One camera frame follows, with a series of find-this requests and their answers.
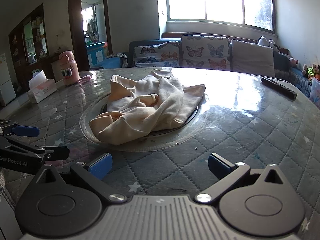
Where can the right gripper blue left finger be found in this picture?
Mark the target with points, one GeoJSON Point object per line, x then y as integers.
{"type": "Point", "coordinates": [89, 176]}

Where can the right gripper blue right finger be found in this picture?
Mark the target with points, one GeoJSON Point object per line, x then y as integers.
{"type": "Point", "coordinates": [229, 175]}

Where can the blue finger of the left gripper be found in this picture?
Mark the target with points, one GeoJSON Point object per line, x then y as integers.
{"type": "Point", "coordinates": [10, 128]}
{"type": "Point", "coordinates": [51, 152]}

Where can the cream sweatshirt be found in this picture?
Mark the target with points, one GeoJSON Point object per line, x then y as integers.
{"type": "Point", "coordinates": [159, 82]}

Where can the white refrigerator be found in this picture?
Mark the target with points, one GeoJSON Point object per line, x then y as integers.
{"type": "Point", "coordinates": [7, 90]}

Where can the white pink tissue box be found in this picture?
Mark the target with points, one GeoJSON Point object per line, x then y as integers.
{"type": "Point", "coordinates": [40, 87]}

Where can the black induction cooktop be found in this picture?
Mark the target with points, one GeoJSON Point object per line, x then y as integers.
{"type": "Point", "coordinates": [105, 108]}

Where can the pink cartoon water bottle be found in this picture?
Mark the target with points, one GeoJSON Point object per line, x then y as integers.
{"type": "Point", "coordinates": [68, 68]}

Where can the dark wooden display cabinet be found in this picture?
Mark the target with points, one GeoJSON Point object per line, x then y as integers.
{"type": "Point", "coordinates": [28, 45]}

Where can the black remote control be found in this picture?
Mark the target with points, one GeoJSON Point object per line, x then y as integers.
{"type": "Point", "coordinates": [279, 88]}

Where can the blue cabinet in doorway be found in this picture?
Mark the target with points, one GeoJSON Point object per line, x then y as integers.
{"type": "Point", "coordinates": [96, 52]}

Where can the grey blanket on sofa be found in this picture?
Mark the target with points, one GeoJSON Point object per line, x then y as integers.
{"type": "Point", "coordinates": [123, 59]}

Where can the plain grey cushion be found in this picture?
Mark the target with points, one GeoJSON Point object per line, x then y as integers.
{"type": "Point", "coordinates": [252, 58]}

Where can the right butterfly cushion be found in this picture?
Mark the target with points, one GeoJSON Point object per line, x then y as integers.
{"type": "Point", "coordinates": [206, 52]}

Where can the butterfly cushion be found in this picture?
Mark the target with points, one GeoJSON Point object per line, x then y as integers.
{"type": "Point", "coordinates": [166, 54]}
{"type": "Point", "coordinates": [206, 52]}

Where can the clear plastic storage box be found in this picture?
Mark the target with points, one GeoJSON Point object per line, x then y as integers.
{"type": "Point", "coordinates": [315, 92]}

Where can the blue sofa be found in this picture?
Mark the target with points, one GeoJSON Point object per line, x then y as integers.
{"type": "Point", "coordinates": [284, 67]}

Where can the left butterfly cushion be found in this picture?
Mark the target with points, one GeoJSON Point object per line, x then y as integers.
{"type": "Point", "coordinates": [166, 54]}

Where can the white plush toy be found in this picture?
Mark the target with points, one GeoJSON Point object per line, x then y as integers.
{"type": "Point", "coordinates": [264, 42]}

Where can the colourful plush toy pile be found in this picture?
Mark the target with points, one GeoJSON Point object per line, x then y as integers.
{"type": "Point", "coordinates": [312, 72]}

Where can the window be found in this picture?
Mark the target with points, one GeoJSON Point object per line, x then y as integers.
{"type": "Point", "coordinates": [215, 16]}

